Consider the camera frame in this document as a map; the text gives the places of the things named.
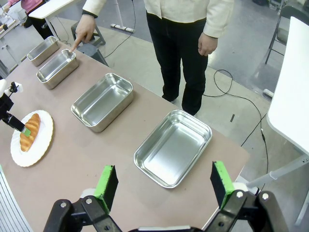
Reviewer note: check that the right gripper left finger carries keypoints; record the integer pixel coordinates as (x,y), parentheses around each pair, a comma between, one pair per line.
(106,188)

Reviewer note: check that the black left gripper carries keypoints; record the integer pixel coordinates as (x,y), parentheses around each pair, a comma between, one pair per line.
(5,106)

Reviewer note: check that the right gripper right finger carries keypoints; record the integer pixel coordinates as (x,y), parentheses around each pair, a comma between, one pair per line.
(220,186)

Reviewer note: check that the golden croissant bread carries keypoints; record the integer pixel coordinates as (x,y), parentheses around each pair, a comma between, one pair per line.
(27,143)

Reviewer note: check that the person left forearm cream sleeve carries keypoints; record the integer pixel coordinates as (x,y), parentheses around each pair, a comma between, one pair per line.
(218,19)

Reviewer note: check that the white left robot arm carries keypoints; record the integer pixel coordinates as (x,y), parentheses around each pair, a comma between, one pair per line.
(2,87)

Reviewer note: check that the person right forearm cream sleeve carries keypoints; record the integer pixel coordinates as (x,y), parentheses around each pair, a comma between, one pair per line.
(94,7)

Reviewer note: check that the steel rectangular container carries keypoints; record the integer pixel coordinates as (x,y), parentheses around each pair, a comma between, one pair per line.
(101,104)
(171,149)
(42,49)
(55,70)

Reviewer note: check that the person right hand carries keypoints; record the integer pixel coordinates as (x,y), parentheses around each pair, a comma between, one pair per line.
(85,29)

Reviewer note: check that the person left hand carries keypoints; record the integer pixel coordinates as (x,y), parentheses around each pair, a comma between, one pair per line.
(208,44)

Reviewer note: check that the white scalloped plate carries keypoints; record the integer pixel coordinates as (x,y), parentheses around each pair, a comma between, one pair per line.
(41,147)

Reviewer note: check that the white lab bench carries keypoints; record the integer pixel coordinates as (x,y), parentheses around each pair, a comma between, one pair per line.
(7,43)

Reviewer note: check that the grey ribbed panel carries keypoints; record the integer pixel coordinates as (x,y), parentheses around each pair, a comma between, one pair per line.
(9,212)

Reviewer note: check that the white power strip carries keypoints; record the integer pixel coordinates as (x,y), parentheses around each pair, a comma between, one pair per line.
(268,92)

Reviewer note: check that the grey plastic stool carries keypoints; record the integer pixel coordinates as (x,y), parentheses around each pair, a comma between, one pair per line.
(90,49)

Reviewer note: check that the large white table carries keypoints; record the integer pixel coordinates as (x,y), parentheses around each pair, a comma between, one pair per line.
(289,96)

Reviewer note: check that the person in pink top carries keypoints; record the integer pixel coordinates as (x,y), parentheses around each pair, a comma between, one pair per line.
(31,4)

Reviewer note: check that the grey metal stool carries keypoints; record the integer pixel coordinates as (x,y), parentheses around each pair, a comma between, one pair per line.
(100,38)

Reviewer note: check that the white side desk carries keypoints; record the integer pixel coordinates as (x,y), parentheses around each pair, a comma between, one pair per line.
(53,8)

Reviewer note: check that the person black trousers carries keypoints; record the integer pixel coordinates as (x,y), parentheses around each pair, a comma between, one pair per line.
(173,48)

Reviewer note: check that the grey desk white legs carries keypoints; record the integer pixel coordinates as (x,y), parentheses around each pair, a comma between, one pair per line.
(120,14)

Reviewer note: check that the black folding chair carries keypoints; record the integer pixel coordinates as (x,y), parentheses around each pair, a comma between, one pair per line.
(281,31)

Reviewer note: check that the person torso cream shirt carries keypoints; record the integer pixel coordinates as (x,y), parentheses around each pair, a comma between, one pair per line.
(178,9)

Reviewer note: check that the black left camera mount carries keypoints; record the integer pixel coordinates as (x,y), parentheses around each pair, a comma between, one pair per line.
(14,87)

